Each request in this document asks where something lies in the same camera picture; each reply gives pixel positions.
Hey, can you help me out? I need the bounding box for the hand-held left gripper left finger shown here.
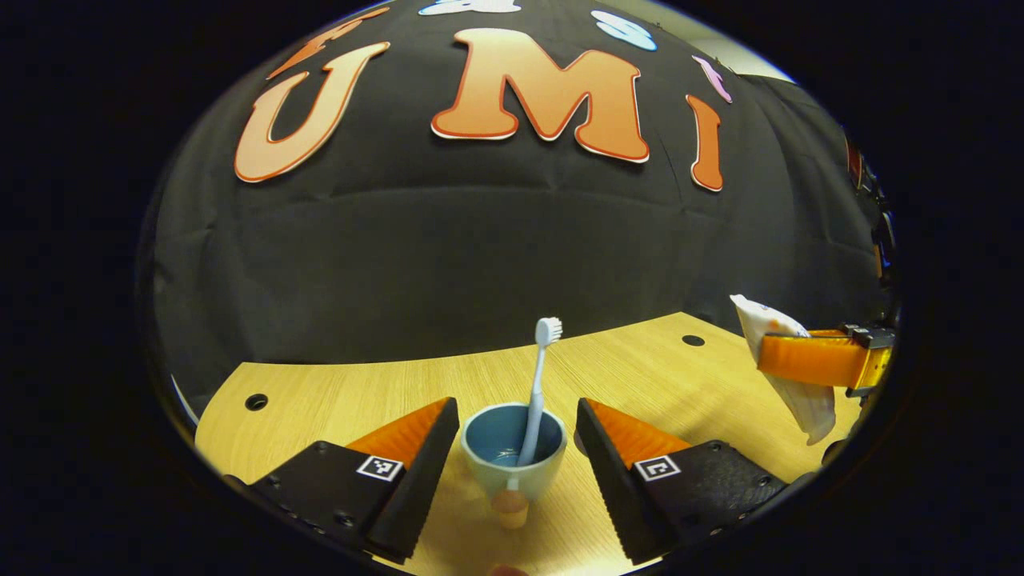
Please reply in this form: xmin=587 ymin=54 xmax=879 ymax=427
xmin=224 ymin=396 xmax=461 ymax=563

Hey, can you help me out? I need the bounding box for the white toothpaste tube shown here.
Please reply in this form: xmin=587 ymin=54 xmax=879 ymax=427
xmin=730 ymin=294 xmax=838 ymax=446

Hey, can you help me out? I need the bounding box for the black backdrop cloth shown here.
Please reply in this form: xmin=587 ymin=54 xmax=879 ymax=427
xmin=148 ymin=0 xmax=897 ymax=401

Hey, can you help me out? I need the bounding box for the light blue cup wooden handle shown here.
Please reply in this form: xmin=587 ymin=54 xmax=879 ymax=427
xmin=460 ymin=402 xmax=569 ymax=530

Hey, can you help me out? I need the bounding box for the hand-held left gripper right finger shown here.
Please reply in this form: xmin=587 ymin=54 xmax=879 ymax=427
xmin=574 ymin=397 xmax=789 ymax=566

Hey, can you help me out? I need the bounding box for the light blue toothbrush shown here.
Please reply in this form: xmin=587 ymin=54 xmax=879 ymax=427
xmin=506 ymin=317 xmax=564 ymax=493

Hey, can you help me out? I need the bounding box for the wooden desktop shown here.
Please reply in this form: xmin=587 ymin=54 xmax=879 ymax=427
xmin=194 ymin=312 xmax=865 ymax=576

